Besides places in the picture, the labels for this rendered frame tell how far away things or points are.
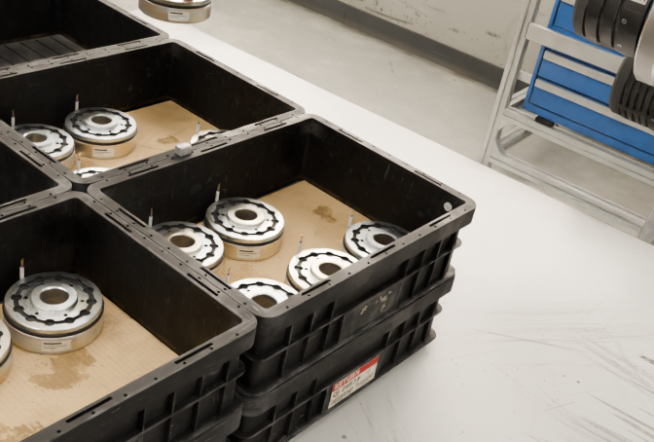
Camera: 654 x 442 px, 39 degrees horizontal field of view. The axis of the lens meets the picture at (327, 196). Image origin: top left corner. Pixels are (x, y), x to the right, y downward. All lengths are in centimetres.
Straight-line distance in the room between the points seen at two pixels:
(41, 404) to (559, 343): 76
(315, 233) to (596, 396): 44
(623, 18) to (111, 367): 85
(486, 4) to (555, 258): 262
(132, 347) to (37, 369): 10
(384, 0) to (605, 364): 318
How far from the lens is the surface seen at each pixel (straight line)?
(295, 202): 129
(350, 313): 105
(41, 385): 97
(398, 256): 106
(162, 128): 144
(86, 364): 99
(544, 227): 167
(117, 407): 81
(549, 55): 306
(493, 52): 413
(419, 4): 427
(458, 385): 125
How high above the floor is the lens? 149
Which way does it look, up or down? 30 degrees down
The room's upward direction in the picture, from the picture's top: 11 degrees clockwise
